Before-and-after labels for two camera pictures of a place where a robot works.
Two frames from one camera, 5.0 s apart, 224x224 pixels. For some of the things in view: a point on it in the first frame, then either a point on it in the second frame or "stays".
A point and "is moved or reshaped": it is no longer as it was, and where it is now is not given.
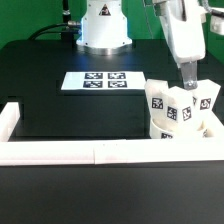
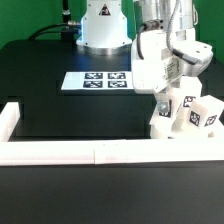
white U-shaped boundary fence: (98, 152) stays
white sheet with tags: (103, 80) stays
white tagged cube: (156, 94) is moved or reshaped
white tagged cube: (178, 107) is moved or reshaped
